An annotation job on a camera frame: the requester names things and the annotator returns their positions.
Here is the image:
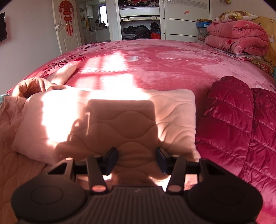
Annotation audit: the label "pink quilted padded coat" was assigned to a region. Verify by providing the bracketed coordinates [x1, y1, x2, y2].
[1, 64, 200, 223]

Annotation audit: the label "dark folded clothes pile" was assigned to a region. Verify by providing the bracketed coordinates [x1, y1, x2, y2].
[122, 22, 161, 40]

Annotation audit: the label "white bedroom door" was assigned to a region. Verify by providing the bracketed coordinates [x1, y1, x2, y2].
[51, 0, 81, 54]

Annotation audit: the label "crimson quilted down jacket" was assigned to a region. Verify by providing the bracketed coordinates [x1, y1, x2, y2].
[196, 76, 275, 223]

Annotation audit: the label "pink heart print bedspread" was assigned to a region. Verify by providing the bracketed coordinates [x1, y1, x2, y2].
[6, 39, 276, 121]

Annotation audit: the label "light blue puffer jacket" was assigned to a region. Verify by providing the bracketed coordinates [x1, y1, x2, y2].
[0, 94, 7, 104]

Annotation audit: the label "red patterned bed sheet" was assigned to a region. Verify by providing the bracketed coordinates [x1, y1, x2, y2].
[214, 48, 275, 78]

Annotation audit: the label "grey stacked shoe boxes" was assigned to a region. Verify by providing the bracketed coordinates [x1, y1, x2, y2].
[198, 28, 210, 40]

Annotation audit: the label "folded pink fleece blanket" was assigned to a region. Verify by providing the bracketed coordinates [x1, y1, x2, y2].
[204, 21, 269, 57]

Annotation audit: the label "yellow star print headboard cover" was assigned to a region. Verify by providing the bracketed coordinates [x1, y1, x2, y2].
[253, 16, 276, 66]

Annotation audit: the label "blue shoe box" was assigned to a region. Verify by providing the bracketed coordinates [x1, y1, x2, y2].
[196, 22, 211, 28]

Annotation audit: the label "white wardrobe with shelves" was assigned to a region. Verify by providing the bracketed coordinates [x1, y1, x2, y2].
[106, 1, 210, 42]

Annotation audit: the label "floral pillow on blanket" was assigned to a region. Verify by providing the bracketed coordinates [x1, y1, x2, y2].
[212, 11, 259, 23]

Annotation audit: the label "red chinese knot ornament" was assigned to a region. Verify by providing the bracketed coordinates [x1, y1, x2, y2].
[58, 0, 74, 36]

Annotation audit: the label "black wall mounted television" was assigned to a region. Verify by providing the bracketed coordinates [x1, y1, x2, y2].
[0, 12, 7, 42]

